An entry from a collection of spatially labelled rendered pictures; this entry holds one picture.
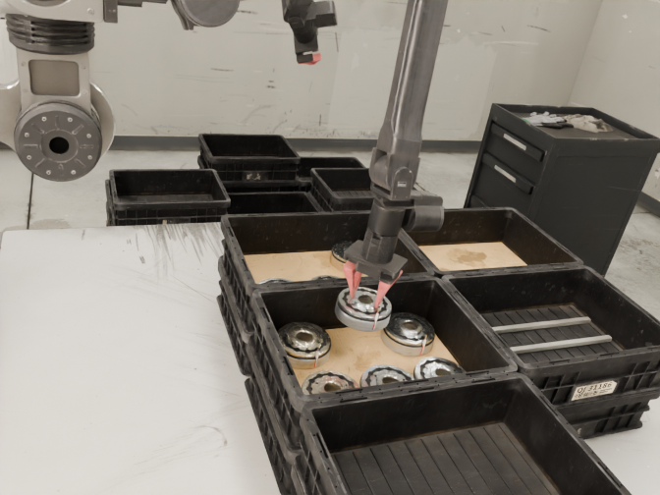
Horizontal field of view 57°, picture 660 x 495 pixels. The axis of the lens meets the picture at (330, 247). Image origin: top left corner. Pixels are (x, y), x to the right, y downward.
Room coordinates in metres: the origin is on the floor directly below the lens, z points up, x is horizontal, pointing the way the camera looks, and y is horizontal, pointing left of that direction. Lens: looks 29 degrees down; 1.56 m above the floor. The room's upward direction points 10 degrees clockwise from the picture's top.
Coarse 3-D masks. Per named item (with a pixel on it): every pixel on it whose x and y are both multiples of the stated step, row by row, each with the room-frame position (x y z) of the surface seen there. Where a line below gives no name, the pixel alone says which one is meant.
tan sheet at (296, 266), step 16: (256, 256) 1.22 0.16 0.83; (272, 256) 1.24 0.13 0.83; (288, 256) 1.25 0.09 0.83; (304, 256) 1.26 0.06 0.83; (320, 256) 1.27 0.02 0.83; (256, 272) 1.16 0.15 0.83; (272, 272) 1.17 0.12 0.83; (288, 272) 1.18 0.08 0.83; (304, 272) 1.19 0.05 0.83; (320, 272) 1.20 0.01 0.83; (336, 272) 1.21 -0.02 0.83
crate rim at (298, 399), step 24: (264, 288) 0.95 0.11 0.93; (288, 288) 0.96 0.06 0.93; (312, 288) 0.98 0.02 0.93; (336, 288) 0.99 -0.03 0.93; (264, 336) 0.83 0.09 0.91; (288, 360) 0.75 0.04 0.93; (504, 360) 0.85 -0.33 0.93; (288, 384) 0.71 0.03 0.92; (384, 384) 0.74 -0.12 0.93; (408, 384) 0.75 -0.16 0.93
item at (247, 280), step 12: (228, 216) 1.21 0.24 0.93; (240, 216) 1.22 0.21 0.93; (252, 216) 1.23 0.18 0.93; (264, 216) 1.24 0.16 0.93; (276, 216) 1.25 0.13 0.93; (288, 216) 1.26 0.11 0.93; (300, 216) 1.27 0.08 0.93; (312, 216) 1.29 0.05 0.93; (324, 216) 1.30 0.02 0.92; (228, 228) 1.15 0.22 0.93; (228, 240) 1.12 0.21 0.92; (240, 252) 1.06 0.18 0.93; (240, 264) 1.02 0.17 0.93; (420, 264) 1.14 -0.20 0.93; (240, 276) 1.01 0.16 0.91; (408, 276) 1.08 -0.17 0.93; (420, 276) 1.09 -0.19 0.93; (252, 288) 0.95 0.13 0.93
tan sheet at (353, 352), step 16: (336, 336) 0.97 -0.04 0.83; (352, 336) 0.98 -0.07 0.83; (368, 336) 0.99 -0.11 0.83; (336, 352) 0.92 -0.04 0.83; (352, 352) 0.93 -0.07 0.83; (368, 352) 0.94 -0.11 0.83; (384, 352) 0.95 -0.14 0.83; (432, 352) 0.97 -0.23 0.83; (448, 352) 0.98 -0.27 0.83; (320, 368) 0.87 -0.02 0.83; (336, 368) 0.88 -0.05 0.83; (352, 368) 0.88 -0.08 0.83
